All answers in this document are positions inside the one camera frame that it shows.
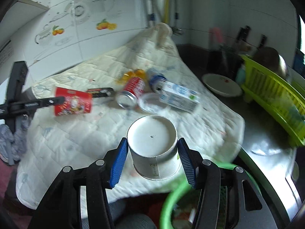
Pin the white quilted cloth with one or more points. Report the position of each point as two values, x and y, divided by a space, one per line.
78 140

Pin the white paper cup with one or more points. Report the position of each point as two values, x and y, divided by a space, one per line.
152 141

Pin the green perforated trash basket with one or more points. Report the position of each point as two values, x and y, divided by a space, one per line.
178 210

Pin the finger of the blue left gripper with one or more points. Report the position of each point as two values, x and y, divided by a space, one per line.
55 101

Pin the yellow crumpled plastic wrapper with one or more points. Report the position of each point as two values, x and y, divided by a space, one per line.
130 74

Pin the white milk carton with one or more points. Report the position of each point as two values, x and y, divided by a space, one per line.
179 97

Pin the gloved left hand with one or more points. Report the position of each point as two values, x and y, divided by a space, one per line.
14 145

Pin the red cartoon paper cup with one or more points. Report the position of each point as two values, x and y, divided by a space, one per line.
75 102

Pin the black glue box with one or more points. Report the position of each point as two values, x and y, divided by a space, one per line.
101 92

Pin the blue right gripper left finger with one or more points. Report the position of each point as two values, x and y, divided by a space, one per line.
118 162

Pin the lime green dish rack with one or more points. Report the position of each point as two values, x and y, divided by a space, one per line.
279 99

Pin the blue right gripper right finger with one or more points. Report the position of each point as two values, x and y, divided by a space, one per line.
188 163

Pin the steel pot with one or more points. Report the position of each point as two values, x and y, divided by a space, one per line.
270 59

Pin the white ceramic bowl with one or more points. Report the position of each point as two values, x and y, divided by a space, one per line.
222 85

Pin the red cola can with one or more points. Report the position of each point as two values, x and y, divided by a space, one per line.
128 97

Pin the blue drink can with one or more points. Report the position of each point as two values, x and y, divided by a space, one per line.
155 79

